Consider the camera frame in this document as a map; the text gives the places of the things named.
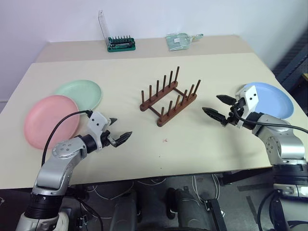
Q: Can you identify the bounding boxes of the red plate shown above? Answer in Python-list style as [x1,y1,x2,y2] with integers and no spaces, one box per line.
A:
[24,94,81,150]

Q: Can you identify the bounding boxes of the white cable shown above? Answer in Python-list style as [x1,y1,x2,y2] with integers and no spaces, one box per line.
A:
[85,180,135,201]
[191,175,221,202]

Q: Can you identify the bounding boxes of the black floor cable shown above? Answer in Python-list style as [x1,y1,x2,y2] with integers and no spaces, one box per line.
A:
[77,199,104,231]

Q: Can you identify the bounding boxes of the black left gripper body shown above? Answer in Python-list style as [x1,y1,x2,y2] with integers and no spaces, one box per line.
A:
[100,119,119,148]

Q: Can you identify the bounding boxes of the green plate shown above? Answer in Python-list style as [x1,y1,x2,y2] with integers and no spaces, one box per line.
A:
[54,79,103,113]

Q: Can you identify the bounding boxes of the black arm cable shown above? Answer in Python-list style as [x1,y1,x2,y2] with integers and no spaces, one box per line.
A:
[41,110,93,167]
[232,101,308,133]

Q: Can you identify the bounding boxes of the wooden dish rack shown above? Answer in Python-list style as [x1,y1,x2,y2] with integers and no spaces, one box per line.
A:
[140,66,201,127]

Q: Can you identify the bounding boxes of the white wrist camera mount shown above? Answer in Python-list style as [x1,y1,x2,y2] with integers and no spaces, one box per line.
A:
[86,111,109,150]
[234,84,258,128]

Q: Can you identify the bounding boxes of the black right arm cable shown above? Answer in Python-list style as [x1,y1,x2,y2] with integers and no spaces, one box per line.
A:
[232,101,308,133]

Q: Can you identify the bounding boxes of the black table frame bar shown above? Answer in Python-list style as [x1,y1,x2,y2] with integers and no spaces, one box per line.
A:
[218,168,275,186]

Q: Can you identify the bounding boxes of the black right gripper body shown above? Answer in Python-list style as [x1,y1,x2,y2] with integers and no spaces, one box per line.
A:
[224,97,246,127]

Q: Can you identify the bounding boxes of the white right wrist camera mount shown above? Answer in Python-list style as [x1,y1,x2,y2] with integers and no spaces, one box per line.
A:
[234,84,258,128]

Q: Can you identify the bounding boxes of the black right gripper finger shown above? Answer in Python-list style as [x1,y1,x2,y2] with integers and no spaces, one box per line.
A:
[216,94,236,105]
[202,107,228,126]

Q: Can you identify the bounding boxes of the blue plate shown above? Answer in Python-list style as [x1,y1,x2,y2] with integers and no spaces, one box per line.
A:
[243,82,294,120]

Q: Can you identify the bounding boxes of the green screwdriver bit set case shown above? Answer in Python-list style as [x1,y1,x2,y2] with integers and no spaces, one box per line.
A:
[98,9,137,52]

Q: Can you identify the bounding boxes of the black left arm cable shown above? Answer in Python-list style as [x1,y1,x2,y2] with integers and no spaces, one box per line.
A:
[41,110,93,167]

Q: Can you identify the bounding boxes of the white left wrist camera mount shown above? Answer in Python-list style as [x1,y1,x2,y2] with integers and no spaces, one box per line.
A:
[86,111,109,150]

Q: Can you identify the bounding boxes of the dark metal frame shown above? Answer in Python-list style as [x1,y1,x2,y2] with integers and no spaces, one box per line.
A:
[271,24,308,97]

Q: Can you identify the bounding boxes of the dark rounded shape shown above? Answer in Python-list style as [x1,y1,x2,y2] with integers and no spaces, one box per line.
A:
[166,187,217,231]

